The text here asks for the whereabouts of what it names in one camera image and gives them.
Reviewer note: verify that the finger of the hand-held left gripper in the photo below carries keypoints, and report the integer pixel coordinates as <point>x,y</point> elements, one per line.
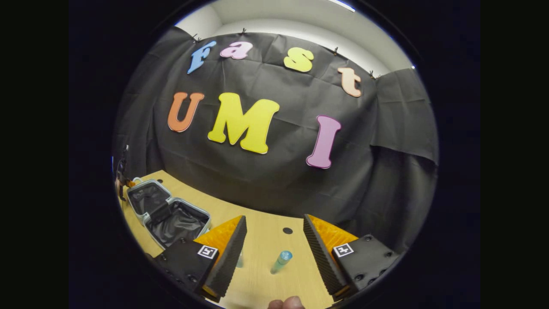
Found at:
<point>130,183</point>

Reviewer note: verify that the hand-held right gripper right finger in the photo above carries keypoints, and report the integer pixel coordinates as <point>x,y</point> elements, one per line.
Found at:
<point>321,257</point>

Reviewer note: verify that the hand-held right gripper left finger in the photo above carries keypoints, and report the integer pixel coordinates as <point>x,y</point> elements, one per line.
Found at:
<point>231,257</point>

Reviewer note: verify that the green bottle with blue cap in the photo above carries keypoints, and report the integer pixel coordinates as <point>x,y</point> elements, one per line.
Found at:
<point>281,262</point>

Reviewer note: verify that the light blue suitcase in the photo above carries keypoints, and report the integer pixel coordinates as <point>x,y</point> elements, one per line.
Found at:
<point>180,223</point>

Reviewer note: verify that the black backdrop cloth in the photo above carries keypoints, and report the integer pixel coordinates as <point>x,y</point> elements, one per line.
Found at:
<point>274,180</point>

